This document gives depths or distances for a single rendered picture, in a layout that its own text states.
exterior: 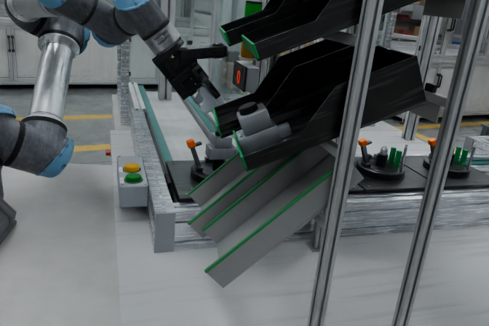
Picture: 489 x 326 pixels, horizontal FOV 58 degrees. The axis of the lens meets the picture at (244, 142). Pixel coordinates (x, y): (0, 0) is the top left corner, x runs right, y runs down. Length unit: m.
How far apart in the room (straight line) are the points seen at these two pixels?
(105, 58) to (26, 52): 0.97
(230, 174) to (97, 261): 0.34
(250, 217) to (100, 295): 0.33
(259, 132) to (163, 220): 0.41
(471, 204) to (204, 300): 0.83
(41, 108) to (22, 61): 5.10
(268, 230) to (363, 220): 0.55
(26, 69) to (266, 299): 5.70
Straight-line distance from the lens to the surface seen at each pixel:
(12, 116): 1.21
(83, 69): 6.43
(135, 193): 1.13
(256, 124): 0.67
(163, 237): 1.03
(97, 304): 0.92
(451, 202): 1.36
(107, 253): 1.05
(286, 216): 0.68
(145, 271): 0.99
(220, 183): 0.94
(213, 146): 1.13
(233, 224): 0.82
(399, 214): 1.26
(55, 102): 1.28
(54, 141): 1.21
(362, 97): 0.62
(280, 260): 1.05
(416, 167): 1.49
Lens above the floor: 1.43
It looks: 18 degrees down
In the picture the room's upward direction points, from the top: 6 degrees clockwise
